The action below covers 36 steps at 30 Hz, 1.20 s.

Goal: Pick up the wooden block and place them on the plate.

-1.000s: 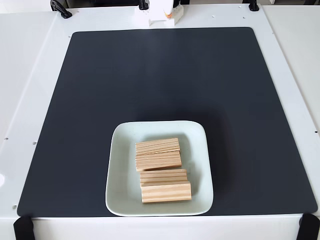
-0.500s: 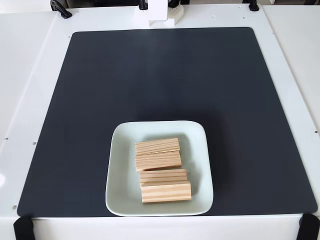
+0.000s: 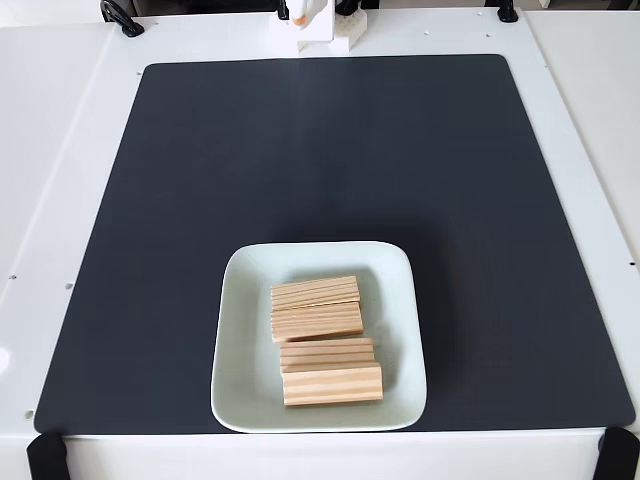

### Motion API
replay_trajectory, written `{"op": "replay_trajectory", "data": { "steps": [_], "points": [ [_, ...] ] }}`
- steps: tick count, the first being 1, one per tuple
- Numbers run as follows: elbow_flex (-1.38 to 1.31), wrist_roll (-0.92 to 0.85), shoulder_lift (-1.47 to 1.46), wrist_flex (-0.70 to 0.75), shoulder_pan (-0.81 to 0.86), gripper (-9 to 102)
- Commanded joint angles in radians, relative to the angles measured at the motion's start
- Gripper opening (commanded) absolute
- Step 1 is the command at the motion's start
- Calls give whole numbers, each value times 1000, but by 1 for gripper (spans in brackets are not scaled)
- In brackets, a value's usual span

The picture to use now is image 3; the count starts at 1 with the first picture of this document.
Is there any black corner bracket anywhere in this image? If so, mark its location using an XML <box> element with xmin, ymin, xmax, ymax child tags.
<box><xmin>25</xmin><ymin>432</ymin><xmax>69</xmax><ymax>480</ymax></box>
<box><xmin>594</xmin><ymin>427</ymin><xmax>640</xmax><ymax>480</ymax></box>

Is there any black rubber mat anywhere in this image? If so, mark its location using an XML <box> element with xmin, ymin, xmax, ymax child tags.
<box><xmin>33</xmin><ymin>53</ymin><xmax>636</xmax><ymax>435</ymax></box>

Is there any pale green square plate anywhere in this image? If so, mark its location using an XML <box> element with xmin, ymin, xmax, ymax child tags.
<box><xmin>209</xmin><ymin>241</ymin><xmax>429</xmax><ymax>434</ymax></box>

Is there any plain wooden block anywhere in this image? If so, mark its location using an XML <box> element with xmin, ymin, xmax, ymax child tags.
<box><xmin>281</xmin><ymin>362</ymin><xmax>385</xmax><ymax>408</ymax></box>
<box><xmin>270</xmin><ymin>300</ymin><xmax>365</xmax><ymax>345</ymax></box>
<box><xmin>270</xmin><ymin>275</ymin><xmax>362</xmax><ymax>310</ymax></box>

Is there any grooved wooden block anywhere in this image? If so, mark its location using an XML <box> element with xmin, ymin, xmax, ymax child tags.
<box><xmin>279</xmin><ymin>337</ymin><xmax>377</xmax><ymax>374</ymax></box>

